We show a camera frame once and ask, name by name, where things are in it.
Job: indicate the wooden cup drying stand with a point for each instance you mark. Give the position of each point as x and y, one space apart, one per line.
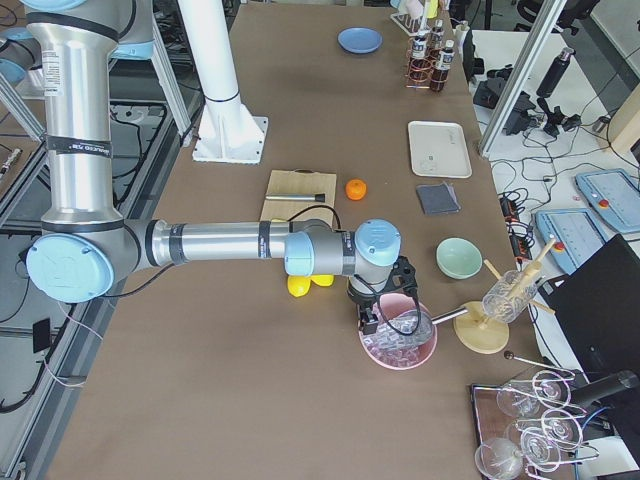
481 333

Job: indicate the brown bottle front left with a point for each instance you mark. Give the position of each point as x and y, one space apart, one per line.
418 65

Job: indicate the brown bottle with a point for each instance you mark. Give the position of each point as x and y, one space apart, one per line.
442 67
436 39
418 65

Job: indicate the blue teach pendant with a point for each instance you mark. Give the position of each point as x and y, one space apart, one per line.
577 233
614 196

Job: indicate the mint green bowl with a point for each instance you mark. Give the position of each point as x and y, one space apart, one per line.
458 258

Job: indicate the dark grey folded cloth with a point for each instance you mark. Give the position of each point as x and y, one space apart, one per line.
438 199

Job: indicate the copper wire bottle rack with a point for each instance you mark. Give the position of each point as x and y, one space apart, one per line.
431 63

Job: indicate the yellow lemon left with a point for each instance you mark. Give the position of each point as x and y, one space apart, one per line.
298 286

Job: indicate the pink bowl with ice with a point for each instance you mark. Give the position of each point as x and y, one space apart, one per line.
392 305

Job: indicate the clear glass on stand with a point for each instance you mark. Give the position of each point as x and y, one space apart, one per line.
510 295

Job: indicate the wooden cutting board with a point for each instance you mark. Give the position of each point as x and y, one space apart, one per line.
299 182

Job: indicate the yellow lemon right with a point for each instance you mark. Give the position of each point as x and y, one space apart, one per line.
323 280

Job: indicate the blue teach pendant lower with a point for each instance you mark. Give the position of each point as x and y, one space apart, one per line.
577 233

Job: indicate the aluminium frame post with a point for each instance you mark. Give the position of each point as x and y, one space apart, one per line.
547 17

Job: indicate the black water bottle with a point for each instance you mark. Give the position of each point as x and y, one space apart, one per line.
555 73

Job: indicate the black monitor box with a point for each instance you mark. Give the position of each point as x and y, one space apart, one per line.
597 308

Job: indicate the blue round plate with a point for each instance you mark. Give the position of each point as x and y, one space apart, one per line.
360 40

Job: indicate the silver metal ice scoop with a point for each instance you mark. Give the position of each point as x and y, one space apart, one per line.
414 328

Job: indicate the orange mandarin fruit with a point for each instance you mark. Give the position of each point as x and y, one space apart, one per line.
356 189

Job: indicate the blue teach pendant upper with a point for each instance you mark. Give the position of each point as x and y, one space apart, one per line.
614 196

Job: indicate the yellow lemon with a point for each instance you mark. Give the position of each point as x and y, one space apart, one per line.
298 286
323 280

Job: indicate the wine glass tray rack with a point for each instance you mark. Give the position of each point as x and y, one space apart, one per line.
529 427

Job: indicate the brown bottle front right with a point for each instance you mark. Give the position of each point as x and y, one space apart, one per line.
442 67

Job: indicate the cream rectangular tray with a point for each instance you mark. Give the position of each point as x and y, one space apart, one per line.
438 149

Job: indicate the orange power strip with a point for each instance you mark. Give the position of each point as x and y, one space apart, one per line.
520 233

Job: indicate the brown bottle back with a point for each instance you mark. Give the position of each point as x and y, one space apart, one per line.
436 39

